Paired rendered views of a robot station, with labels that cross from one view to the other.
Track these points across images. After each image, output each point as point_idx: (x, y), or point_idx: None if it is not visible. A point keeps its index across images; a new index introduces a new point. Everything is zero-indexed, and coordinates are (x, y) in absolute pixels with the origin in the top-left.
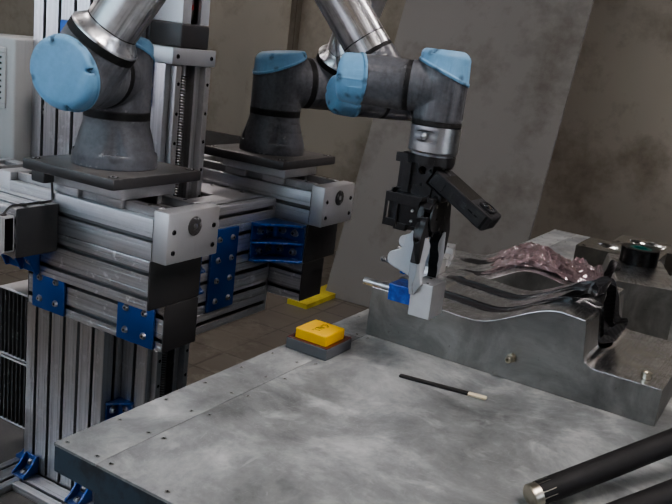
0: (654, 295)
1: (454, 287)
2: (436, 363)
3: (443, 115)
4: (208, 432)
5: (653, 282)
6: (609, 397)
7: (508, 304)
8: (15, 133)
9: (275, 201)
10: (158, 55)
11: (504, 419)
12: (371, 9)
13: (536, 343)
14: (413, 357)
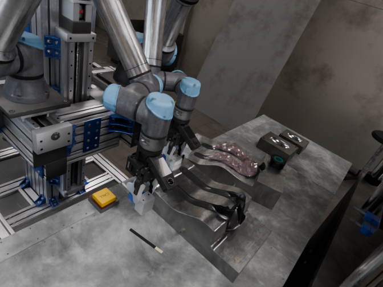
0: (271, 191)
1: (178, 177)
2: (154, 219)
3: (153, 134)
4: (4, 274)
5: (274, 183)
6: (218, 263)
7: (196, 194)
8: None
9: None
10: (61, 35)
11: (162, 271)
12: (139, 52)
13: (194, 229)
14: (145, 213)
